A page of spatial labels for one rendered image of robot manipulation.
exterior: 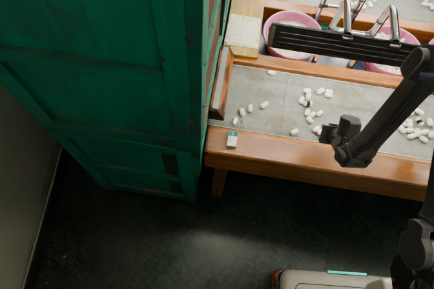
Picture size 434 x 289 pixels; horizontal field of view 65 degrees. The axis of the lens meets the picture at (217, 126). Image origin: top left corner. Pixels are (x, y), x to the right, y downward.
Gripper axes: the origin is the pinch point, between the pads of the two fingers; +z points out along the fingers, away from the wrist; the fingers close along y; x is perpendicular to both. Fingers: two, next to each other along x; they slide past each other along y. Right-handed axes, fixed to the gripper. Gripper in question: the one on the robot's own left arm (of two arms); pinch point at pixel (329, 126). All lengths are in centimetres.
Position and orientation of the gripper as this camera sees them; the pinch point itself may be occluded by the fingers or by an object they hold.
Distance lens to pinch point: 128.5
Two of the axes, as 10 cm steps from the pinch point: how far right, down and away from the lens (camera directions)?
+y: -9.9, -1.5, 0.2
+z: 0.8, -3.8, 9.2
